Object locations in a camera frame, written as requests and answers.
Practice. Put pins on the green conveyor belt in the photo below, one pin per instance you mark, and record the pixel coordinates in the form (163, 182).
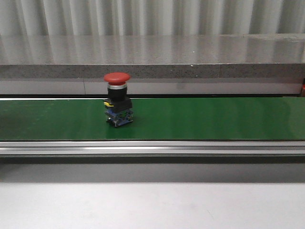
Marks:
(228, 118)

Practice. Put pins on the aluminium conveyor frame rail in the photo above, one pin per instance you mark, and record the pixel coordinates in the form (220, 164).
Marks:
(150, 152)

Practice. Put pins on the white pleated curtain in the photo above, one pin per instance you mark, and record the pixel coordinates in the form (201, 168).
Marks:
(150, 17)

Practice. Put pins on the grey speckled stone counter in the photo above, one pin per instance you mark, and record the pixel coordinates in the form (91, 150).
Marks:
(166, 64)

